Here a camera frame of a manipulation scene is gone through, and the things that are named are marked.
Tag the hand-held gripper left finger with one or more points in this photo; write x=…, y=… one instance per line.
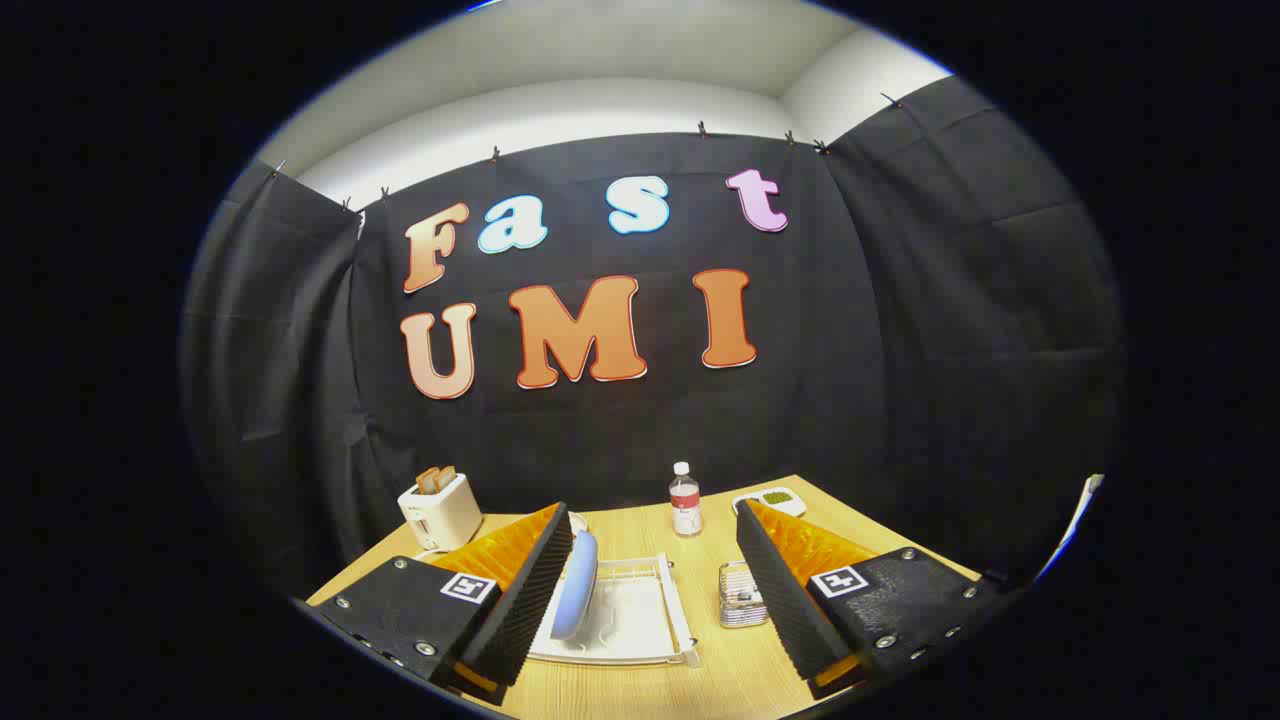
x=530, y=600

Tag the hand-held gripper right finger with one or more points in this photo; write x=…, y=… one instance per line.
x=780, y=600

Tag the blue plate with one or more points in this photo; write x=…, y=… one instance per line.
x=578, y=590

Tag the white divided tray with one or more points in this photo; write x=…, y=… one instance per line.
x=790, y=503

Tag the cream toaster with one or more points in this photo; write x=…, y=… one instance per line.
x=440, y=515

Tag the clear bottle with red label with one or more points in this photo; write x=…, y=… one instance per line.
x=686, y=505

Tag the toast slice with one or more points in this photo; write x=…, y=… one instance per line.
x=427, y=480
x=447, y=477

